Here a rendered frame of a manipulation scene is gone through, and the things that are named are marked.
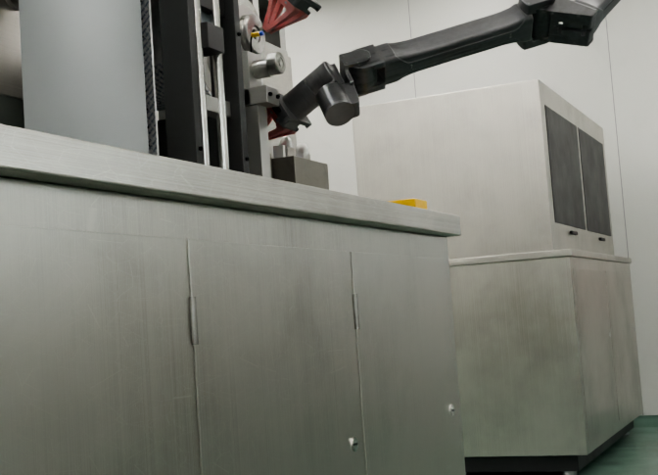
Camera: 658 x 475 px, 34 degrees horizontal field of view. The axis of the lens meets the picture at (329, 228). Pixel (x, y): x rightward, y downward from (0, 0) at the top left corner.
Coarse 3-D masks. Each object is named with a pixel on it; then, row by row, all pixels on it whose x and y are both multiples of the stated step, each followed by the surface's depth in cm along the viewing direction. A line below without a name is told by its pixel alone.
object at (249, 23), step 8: (248, 16) 201; (256, 16) 203; (240, 24) 200; (248, 24) 200; (256, 24) 203; (248, 32) 199; (248, 40) 200; (256, 40) 203; (264, 40) 205; (248, 48) 201; (256, 48) 202
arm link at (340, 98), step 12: (348, 60) 201; (360, 60) 200; (348, 72) 200; (336, 84) 198; (348, 84) 199; (324, 96) 197; (336, 96) 196; (348, 96) 197; (360, 96) 206; (324, 108) 196; (336, 108) 195; (348, 108) 196; (336, 120) 198; (348, 120) 199
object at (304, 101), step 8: (304, 80) 203; (296, 88) 203; (304, 88) 202; (280, 96) 204; (288, 96) 203; (296, 96) 202; (304, 96) 202; (312, 96) 201; (280, 104) 201; (288, 104) 203; (296, 104) 202; (304, 104) 202; (312, 104) 202; (288, 112) 201; (296, 112) 203; (304, 112) 203; (296, 120) 203; (304, 120) 206
